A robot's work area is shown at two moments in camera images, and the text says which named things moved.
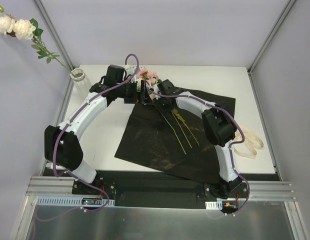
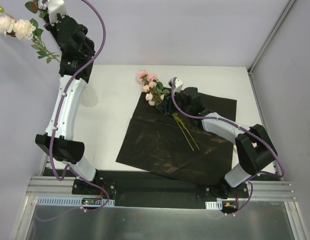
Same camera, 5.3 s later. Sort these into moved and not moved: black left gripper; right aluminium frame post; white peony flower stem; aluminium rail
Moved: black left gripper
Not moved: white peony flower stem; right aluminium frame post; aluminium rail
